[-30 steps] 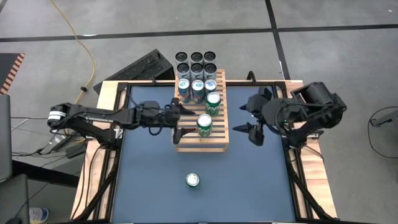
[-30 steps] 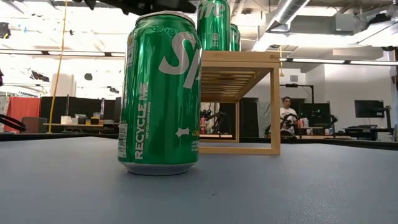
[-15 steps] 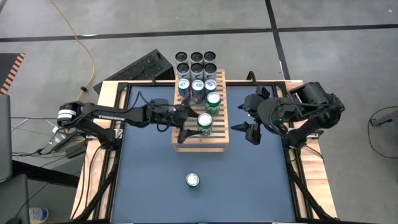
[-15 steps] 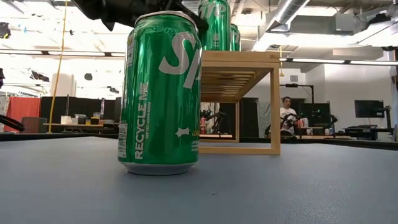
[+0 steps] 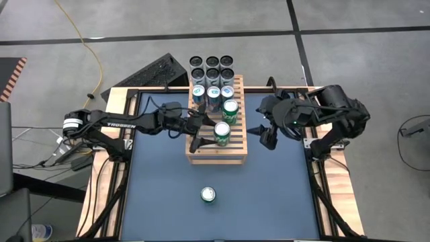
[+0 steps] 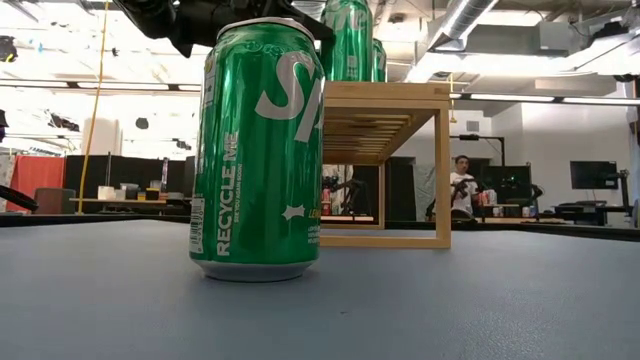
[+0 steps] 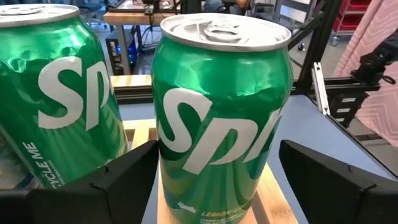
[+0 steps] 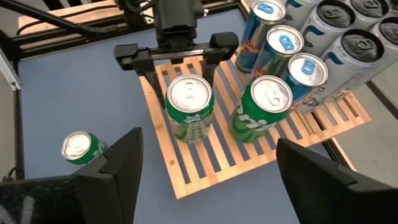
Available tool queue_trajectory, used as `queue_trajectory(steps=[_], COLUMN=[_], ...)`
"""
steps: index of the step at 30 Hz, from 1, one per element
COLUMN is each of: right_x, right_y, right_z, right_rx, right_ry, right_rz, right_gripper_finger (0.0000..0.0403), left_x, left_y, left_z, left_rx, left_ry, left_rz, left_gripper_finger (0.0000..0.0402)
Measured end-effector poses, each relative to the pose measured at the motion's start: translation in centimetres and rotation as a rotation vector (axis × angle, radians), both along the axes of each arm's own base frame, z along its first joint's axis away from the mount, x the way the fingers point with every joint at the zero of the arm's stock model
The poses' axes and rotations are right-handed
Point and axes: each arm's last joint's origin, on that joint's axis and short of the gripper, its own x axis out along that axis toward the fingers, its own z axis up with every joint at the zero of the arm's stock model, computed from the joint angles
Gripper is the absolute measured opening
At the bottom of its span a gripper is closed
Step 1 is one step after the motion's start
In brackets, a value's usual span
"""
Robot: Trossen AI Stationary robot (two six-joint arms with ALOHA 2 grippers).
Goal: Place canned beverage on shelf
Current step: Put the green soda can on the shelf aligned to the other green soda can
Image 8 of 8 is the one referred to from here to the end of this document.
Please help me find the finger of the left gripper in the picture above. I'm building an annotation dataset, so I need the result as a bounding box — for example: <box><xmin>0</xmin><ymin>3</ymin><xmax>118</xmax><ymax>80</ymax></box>
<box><xmin>201</xmin><ymin>31</ymin><xmax>240</xmax><ymax>90</ymax></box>
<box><xmin>113</xmin><ymin>43</ymin><xmax>166</xmax><ymax>110</ymax></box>

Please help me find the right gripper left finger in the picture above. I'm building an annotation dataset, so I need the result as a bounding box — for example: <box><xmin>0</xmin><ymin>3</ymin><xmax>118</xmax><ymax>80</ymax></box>
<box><xmin>0</xmin><ymin>126</ymin><xmax>144</xmax><ymax>224</ymax></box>

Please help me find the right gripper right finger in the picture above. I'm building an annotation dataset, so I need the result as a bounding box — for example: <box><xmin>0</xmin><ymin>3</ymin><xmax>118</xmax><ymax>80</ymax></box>
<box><xmin>275</xmin><ymin>138</ymin><xmax>398</xmax><ymax>224</ymax></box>

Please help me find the silver blue Red Bull can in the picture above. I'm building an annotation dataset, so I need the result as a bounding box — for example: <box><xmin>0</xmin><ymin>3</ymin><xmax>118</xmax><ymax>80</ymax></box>
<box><xmin>251</xmin><ymin>24</ymin><xmax>305</xmax><ymax>82</ymax></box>
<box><xmin>279</xmin><ymin>52</ymin><xmax>329</xmax><ymax>105</ymax></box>
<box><xmin>234</xmin><ymin>0</ymin><xmax>287</xmax><ymax>75</ymax></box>

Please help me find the green Sprite can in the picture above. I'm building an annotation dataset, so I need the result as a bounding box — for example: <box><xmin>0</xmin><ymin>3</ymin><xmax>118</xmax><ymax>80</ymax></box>
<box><xmin>164</xmin><ymin>73</ymin><xmax>216</xmax><ymax>144</ymax></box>
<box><xmin>228</xmin><ymin>75</ymin><xmax>294</xmax><ymax>144</ymax></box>
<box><xmin>61</xmin><ymin>130</ymin><xmax>109</xmax><ymax>166</ymax></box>

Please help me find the slatted wooden shelf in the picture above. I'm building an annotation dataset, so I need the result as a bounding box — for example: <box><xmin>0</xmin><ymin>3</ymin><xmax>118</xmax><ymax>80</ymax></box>
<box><xmin>138</xmin><ymin>54</ymin><xmax>373</xmax><ymax>200</ymax></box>

